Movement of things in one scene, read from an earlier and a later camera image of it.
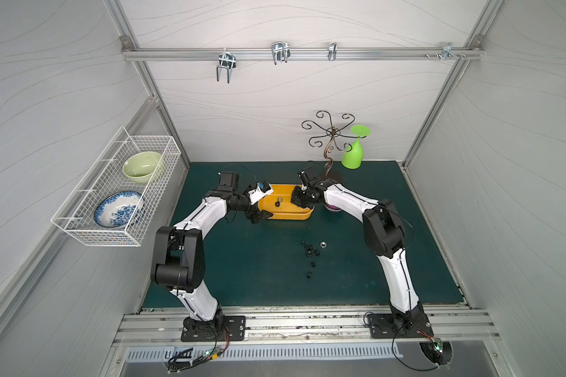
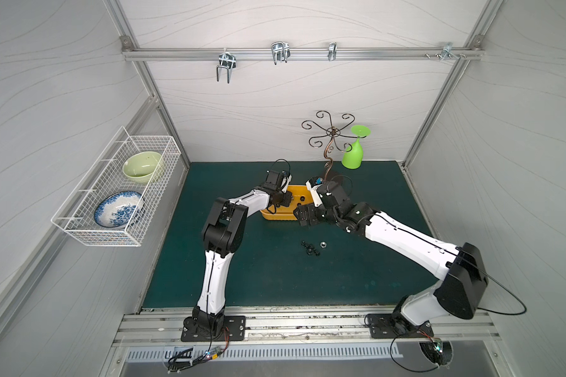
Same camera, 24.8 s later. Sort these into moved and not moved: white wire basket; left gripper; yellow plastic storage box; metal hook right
Moved: left gripper
Not moved: metal hook right; yellow plastic storage box; white wire basket
